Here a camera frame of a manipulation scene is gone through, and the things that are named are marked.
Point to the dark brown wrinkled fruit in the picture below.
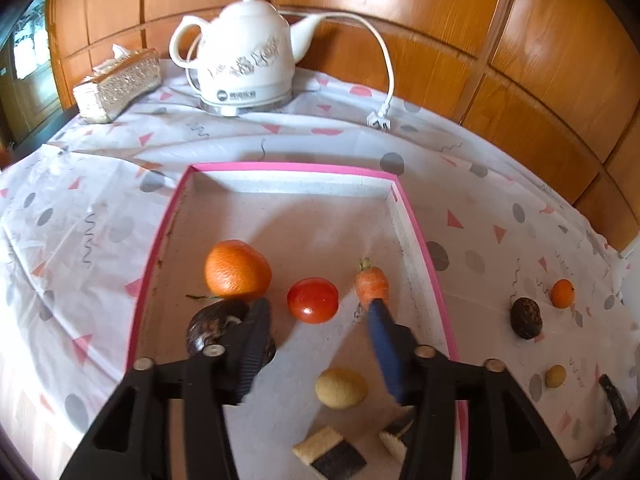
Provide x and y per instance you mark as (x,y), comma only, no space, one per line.
(218,323)

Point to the red tomato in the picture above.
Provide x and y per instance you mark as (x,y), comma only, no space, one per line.
(313,300)

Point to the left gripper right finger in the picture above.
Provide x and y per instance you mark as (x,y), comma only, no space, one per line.
(393,346)

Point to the white patterned tablecloth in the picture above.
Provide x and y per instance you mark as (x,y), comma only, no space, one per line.
(523,275)

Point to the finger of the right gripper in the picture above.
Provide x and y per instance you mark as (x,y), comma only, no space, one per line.
(616,402)

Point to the small orange carrot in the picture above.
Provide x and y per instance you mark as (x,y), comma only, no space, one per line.
(371,284)

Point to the wooden glass door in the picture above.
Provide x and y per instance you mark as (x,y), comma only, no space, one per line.
(29,97)

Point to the yellow round fruit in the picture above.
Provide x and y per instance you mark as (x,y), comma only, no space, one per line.
(555,376)
(339,388)

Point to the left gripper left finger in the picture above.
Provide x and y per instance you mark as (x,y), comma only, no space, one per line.
(247,341)

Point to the ornate silver tissue box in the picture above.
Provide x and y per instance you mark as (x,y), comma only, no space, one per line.
(103,95)

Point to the white ceramic electric kettle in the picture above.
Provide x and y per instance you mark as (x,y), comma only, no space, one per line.
(245,58)

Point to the dark cut eggplant piece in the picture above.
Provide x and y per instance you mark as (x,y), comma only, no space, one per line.
(396,435)

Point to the orange with stem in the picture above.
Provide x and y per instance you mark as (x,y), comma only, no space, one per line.
(562,294)

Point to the pink shallow cardboard tray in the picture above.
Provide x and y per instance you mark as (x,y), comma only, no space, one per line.
(308,221)

